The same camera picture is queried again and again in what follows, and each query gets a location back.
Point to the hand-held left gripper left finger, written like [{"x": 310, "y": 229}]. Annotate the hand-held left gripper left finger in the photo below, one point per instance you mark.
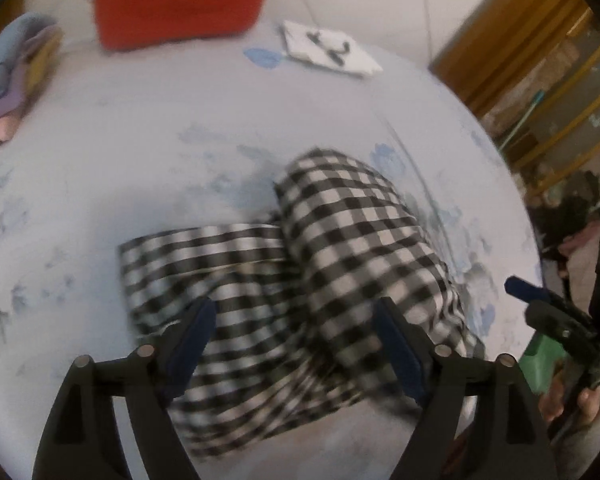
[{"x": 190, "y": 345}]

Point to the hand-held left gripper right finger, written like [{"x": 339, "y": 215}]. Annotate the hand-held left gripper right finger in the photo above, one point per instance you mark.
[{"x": 405, "y": 355}]

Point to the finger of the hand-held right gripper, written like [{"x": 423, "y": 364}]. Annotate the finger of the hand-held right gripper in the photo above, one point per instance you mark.
[
  {"x": 550, "y": 317},
  {"x": 522, "y": 287}
]

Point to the black white checked garment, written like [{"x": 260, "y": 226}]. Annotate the black white checked garment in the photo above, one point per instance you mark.
[{"x": 340, "y": 240}]

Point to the person's right forearm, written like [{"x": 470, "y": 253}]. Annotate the person's right forearm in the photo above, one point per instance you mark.
[{"x": 575, "y": 450}]

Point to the pile of folded clothes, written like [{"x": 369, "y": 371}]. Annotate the pile of folded clothes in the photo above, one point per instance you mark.
[{"x": 10, "y": 55}]

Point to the person's right hand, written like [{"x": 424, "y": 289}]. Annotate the person's right hand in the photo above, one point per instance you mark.
[{"x": 592, "y": 407}]

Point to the green object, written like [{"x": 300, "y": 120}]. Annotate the green object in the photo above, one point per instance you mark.
[{"x": 545, "y": 360}]

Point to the dark cloth pile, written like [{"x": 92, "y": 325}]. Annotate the dark cloth pile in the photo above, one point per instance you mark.
[{"x": 565, "y": 215}]

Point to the wooden framed glass door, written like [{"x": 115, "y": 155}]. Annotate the wooden framed glass door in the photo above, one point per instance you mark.
[{"x": 530, "y": 60}]

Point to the white paper sheets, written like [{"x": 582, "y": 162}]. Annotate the white paper sheets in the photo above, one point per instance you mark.
[{"x": 360, "y": 57}]

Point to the stack of folded pastel cloths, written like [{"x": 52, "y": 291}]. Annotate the stack of folded pastel cloths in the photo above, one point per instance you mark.
[{"x": 10, "y": 102}]

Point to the yellow folded cloth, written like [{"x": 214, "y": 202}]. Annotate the yellow folded cloth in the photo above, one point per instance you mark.
[{"x": 45, "y": 62}]

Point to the red hard carry case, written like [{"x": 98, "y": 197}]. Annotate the red hard carry case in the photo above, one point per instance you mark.
[{"x": 180, "y": 0}]

